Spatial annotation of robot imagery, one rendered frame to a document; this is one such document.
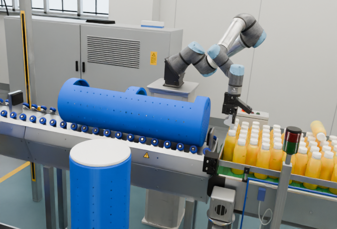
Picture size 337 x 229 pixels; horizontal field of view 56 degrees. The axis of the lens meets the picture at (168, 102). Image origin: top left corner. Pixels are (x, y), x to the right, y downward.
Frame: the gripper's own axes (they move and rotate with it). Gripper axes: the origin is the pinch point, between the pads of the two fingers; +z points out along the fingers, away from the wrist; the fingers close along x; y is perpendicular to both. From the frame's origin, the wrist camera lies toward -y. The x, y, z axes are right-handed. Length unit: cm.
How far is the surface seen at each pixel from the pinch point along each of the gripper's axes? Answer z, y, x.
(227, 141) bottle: 4.8, 1.3, 9.7
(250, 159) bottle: 9.0, -11.6, 16.9
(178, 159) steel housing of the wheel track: 18.1, 26.6, 15.1
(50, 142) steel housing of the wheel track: 24, 109, 17
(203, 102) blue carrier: -14.7, 16.7, 8.8
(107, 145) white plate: 4, 56, 43
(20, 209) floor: 108, 165, -13
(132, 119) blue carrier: -1, 54, 17
